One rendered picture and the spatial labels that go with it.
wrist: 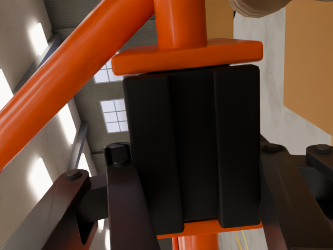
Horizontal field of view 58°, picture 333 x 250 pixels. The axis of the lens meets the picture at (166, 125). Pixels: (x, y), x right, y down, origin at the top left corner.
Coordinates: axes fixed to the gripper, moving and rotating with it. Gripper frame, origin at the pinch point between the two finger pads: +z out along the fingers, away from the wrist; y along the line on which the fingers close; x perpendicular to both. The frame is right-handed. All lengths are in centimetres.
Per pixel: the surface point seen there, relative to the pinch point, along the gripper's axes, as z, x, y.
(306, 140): 204, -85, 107
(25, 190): 516, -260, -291
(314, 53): 12.4, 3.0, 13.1
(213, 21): 176, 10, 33
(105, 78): 916, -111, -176
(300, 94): 15.0, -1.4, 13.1
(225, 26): 176, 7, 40
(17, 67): 603, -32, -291
